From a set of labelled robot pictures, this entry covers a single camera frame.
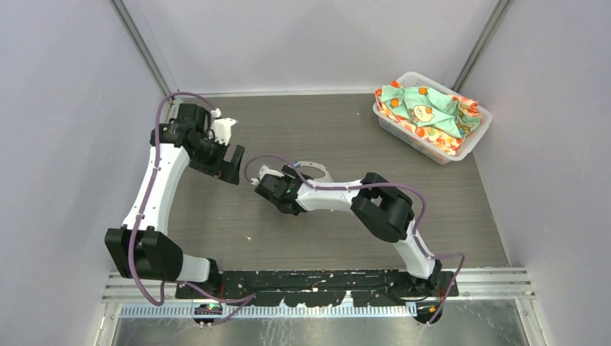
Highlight colourful printed cloth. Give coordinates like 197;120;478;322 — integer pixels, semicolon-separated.
375;81;481;156

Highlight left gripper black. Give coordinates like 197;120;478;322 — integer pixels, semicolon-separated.
190;133;244;184

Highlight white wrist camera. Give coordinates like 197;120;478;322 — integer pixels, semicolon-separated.
210;117;238;146
250;164;285;185

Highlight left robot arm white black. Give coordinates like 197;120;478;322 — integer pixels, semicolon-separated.
104;104;245;298

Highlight white plastic basket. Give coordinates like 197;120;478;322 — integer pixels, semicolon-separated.
373;71;492;165

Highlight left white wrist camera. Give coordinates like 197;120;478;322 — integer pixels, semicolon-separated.
210;117;238;146

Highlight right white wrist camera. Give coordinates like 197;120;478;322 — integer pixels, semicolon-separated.
250;164;285;185

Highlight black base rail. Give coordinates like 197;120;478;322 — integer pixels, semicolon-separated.
176;269;459;308

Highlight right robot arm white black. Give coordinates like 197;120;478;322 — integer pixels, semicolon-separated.
249;165;442;296

